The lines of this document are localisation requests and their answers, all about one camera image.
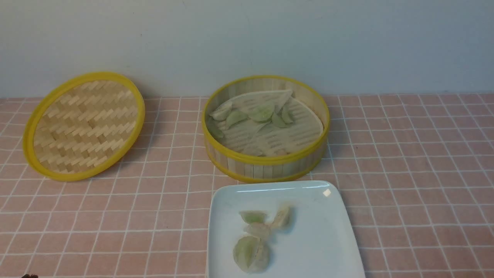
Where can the yellow-rimmed bamboo steamer lid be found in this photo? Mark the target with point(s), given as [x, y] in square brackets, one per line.
[84, 126]

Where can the small green dumpling steamer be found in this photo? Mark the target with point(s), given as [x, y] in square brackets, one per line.
[278, 121]

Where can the pale dumpling bottom plate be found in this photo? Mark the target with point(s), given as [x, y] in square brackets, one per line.
[260, 257]

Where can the large green dumpling plate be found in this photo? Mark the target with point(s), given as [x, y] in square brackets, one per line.
[244, 252]

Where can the pale dumpling middle plate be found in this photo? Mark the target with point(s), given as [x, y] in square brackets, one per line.
[261, 230]

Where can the pale dumpling left in steamer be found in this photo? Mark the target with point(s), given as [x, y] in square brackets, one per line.
[222, 112]

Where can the green dumpling steamer left edge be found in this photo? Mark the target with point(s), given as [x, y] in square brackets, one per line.
[213, 129]

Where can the yellow-rimmed bamboo steamer basket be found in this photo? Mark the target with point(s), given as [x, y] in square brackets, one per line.
[255, 169]

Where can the white square plate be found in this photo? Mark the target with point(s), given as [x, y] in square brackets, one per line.
[319, 241]

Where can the green dumpling top plate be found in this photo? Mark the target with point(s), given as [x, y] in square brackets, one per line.
[251, 217]

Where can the green dumpling in steamer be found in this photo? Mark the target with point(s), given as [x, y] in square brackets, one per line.
[235, 117]

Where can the pale dumpling upright plate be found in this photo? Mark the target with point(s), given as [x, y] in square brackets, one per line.
[282, 218]

